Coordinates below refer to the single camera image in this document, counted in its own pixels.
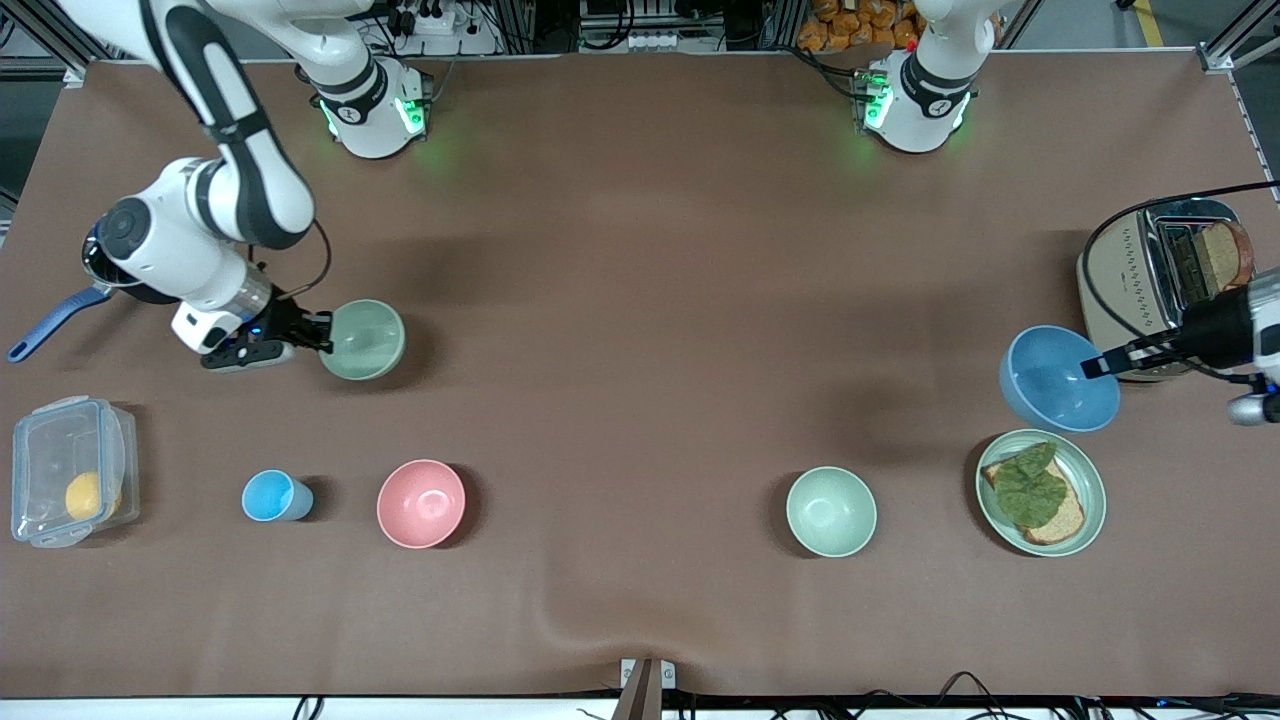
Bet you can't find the green bowl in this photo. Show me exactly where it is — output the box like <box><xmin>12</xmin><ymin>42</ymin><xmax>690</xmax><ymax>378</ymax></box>
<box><xmin>786</xmin><ymin>466</ymin><xmax>878</xmax><ymax>558</ymax></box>
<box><xmin>320</xmin><ymin>299</ymin><xmax>407</xmax><ymax>381</ymax></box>

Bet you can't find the metal table bracket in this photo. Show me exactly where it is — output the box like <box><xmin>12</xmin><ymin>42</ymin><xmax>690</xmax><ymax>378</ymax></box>
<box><xmin>620</xmin><ymin>658</ymin><xmax>676</xmax><ymax>720</ymax></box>

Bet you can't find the green plate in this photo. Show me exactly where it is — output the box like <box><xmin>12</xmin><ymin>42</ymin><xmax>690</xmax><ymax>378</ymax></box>
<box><xmin>976</xmin><ymin>429</ymin><xmax>1108</xmax><ymax>558</ymax></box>

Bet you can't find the bare toast slice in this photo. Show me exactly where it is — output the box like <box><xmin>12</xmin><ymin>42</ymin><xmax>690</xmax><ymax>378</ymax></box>
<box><xmin>1195</xmin><ymin>220</ymin><xmax>1255</xmax><ymax>294</ymax></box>

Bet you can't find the silver toaster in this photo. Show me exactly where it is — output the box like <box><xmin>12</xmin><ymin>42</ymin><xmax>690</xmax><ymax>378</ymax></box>
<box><xmin>1077</xmin><ymin>198</ymin><xmax>1256</xmax><ymax>383</ymax></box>

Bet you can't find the pink bowl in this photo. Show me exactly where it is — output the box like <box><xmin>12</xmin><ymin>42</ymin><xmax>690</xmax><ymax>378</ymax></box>
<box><xmin>377</xmin><ymin>459</ymin><xmax>467</xmax><ymax>550</ymax></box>

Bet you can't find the clear plastic lidded container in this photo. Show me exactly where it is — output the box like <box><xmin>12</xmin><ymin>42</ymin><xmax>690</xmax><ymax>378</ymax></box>
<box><xmin>11</xmin><ymin>396</ymin><xmax>140</xmax><ymax>549</ymax></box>

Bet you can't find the blue cup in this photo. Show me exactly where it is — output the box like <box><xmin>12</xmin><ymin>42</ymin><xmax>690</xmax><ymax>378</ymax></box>
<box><xmin>242</xmin><ymin>470</ymin><xmax>314</xmax><ymax>523</ymax></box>

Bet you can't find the blue bowl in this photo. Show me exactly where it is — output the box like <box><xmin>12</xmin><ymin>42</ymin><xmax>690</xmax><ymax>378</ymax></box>
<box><xmin>1000</xmin><ymin>325</ymin><xmax>1122</xmax><ymax>433</ymax></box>

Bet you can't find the green lettuce leaf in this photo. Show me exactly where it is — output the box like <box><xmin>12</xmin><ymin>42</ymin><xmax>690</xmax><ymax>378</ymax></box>
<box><xmin>993</xmin><ymin>442</ymin><xmax>1069</xmax><ymax>529</ymax></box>

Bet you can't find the saucepan with blue handle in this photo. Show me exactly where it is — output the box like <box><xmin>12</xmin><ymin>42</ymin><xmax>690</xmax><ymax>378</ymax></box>
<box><xmin>8</xmin><ymin>225</ymin><xmax>151</xmax><ymax>363</ymax></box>

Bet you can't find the white power strip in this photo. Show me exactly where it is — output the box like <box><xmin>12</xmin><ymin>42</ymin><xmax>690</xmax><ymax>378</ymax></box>
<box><xmin>385</xmin><ymin>0</ymin><xmax>501</xmax><ymax>56</ymax></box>

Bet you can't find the yellow lemon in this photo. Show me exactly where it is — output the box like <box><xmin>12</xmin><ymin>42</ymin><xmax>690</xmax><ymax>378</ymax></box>
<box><xmin>66</xmin><ymin>472</ymin><xmax>121</xmax><ymax>521</ymax></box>

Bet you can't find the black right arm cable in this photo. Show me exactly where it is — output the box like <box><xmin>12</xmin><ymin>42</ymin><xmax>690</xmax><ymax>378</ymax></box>
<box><xmin>255</xmin><ymin>220</ymin><xmax>333</xmax><ymax>301</ymax></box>

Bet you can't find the black toaster cable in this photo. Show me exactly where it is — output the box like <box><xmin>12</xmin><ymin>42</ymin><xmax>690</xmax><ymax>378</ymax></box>
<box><xmin>1083</xmin><ymin>180</ymin><xmax>1280</xmax><ymax>341</ymax></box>

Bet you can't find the toast slice under lettuce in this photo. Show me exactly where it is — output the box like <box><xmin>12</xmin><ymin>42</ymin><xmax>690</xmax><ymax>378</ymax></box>
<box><xmin>982</xmin><ymin>455</ymin><xmax>1086</xmax><ymax>546</ymax></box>

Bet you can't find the bag of orange buns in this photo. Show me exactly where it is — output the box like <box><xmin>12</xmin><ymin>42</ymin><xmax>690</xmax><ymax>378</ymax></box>
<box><xmin>800</xmin><ymin>0</ymin><xmax>921</xmax><ymax>53</ymax></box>

